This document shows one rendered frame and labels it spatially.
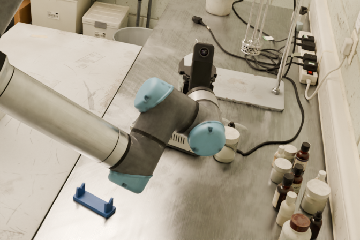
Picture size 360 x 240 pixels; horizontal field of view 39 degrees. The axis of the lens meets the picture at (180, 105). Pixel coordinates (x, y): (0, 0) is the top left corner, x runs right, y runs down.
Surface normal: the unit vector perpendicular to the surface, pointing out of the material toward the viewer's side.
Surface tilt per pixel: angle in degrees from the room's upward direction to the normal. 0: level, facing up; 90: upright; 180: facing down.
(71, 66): 0
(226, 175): 0
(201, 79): 58
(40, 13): 92
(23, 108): 85
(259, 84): 0
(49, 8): 92
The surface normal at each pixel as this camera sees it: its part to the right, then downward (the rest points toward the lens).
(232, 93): 0.13, -0.84
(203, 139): 0.06, 0.53
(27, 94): 0.58, -0.04
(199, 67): 0.08, 0.00
